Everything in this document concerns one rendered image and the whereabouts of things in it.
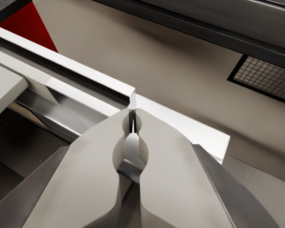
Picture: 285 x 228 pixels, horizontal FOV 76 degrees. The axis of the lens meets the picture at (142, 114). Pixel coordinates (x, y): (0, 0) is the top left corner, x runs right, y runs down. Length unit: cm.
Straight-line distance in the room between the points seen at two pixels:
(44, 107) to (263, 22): 30
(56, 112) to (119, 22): 178
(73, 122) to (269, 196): 24
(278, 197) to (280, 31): 22
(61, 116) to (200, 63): 150
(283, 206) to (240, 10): 26
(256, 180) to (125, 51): 148
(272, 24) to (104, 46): 147
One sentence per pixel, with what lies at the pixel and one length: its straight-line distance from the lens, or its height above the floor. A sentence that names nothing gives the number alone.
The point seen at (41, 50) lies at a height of 100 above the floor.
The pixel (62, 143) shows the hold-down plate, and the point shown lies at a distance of 23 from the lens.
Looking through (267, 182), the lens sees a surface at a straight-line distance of 28.
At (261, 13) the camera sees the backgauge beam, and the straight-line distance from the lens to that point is 33.
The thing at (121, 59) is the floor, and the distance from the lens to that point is 157.
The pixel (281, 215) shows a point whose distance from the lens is 28.
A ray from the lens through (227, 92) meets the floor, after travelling 150.
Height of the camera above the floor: 111
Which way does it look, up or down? 62 degrees down
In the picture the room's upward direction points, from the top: 2 degrees clockwise
